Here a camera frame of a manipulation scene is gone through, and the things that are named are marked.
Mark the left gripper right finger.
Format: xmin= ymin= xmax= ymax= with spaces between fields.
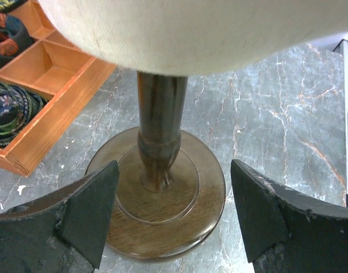
xmin=231 ymin=159 xmax=348 ymax=272

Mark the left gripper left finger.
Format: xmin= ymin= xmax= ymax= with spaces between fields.
xmin=0 ymin=160 xmax=119 ymax=272

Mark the rolled dark belt bottom-left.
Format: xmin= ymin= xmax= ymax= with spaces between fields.
xmin=0 ymin=82 xmax=48 ymax=148

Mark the wooden compartment tray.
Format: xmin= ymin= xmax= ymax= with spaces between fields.
xmin=0 ymin=1 xmax=116 ymax=177

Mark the rolled green belt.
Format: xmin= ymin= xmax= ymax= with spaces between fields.
xmin=0 ymin=0 xmax=27 ymax=13

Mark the rolled black belt middle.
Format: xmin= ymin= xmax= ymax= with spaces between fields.
xmin=0 ymin=13 xmax=34 ymax=69

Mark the beige mannequin head stand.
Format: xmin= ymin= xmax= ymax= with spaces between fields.
xmin=40 ymin=1 xmax=348 ymax=262

